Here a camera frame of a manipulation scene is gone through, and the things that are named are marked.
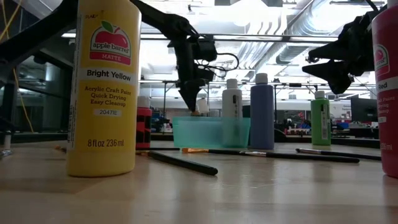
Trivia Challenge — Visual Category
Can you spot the large green paint bottle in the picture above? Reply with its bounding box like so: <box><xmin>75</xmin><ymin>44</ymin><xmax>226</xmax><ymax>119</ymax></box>
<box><xmin>310</xmin><ymin>90</ymin><xmax>332</xmax><ymax>146</ymax></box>

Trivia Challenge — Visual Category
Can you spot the small white post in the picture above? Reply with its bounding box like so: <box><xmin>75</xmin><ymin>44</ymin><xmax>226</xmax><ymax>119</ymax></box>
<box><xmin>0</xmin><ymin>130</ymin><xmax>14</xmax><ymax>159</ymax></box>

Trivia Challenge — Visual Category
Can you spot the large yellow paint bottle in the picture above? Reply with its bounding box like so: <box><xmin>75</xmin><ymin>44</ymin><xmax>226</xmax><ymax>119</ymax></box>
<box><xmin>66</xmin><ymin>0</ymin><xmax>142</xmax><ymax>178</ymax></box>

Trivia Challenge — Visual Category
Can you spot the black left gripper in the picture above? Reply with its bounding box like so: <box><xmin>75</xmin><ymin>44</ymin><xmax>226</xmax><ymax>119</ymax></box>
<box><xmin>169</xmin><ymin>34</ymin><xmax>208</xmax><ymax>112</ymax></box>

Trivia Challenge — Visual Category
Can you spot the black monitor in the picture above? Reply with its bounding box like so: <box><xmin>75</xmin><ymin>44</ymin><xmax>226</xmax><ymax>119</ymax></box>
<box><xmin>350</xmin><ymin>96</ymin><xmax>379</xmax><ymax>123</ymax></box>

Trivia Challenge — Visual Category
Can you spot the large white paint bottle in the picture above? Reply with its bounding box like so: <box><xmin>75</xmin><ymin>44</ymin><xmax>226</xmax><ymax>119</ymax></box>
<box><xmin>221</xmin><ymin>78</ymin><xmax>243</xmax><ymax>139</ymax></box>

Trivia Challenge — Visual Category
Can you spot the black aluminium rig frame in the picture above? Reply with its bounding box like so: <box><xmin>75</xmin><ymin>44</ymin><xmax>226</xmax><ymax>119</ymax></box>
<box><xmin>12</xmin><ymin>32</ymin><xmax>382</xmax><ymax>149</ymax></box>

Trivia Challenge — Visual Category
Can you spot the large blue paint bottle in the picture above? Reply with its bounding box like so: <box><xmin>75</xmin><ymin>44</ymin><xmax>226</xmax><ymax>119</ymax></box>
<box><xmin>250</xmin><ymin>73</ymin><xmax>275</xmax><ymax>150</ymax></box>

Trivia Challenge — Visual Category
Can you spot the teal translucent plastic bin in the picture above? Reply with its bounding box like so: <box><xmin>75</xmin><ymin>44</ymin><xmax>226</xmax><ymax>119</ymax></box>
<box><xmin>172</xmin><ymin>116</ymin><xmax>251</xmax><ymax>149</ymax></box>

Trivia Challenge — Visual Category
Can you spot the black paintbrush silver ferrule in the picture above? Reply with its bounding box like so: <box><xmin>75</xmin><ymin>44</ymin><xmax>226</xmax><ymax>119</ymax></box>
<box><xmin>239</xmin><ymin>150</ymin><xmax>361</xmax><ymax>164</ymax></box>
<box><xmin>295</xmin><ymin>147</ymin><xmax>382</xmax><ymax>161</ymax></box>

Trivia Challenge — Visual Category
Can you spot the yellow hanging cable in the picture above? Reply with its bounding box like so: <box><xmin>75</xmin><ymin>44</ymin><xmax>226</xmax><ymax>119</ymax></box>
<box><xmin>0</xmin><ymin>0</ymin><xmax>35</xmax><ymax>134</ymax></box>

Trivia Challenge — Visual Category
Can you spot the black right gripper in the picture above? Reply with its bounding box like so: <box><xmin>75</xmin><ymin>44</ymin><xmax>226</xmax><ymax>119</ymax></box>
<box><xmin>302</xmin><ymin>12</ymin><xmax>374</xmax><ymax>95</ymax></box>

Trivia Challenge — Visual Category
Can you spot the large red paint bottle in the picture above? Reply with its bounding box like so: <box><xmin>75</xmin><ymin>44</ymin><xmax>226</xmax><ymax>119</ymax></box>
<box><xmin>371</xmin><ymin>0</ymin><xmax>398</xmax><ymax>179</ymax></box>

